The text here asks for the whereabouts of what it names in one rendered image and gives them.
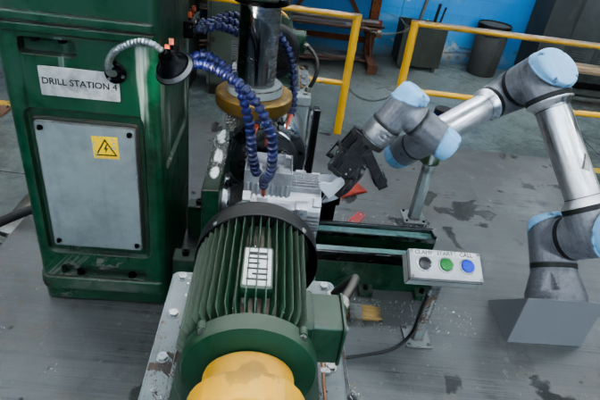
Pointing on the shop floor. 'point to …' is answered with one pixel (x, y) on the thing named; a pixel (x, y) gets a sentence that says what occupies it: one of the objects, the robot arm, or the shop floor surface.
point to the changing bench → (588, 74)
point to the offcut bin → (426, 40)
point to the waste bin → (487, 49)
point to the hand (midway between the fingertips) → (328, 199)
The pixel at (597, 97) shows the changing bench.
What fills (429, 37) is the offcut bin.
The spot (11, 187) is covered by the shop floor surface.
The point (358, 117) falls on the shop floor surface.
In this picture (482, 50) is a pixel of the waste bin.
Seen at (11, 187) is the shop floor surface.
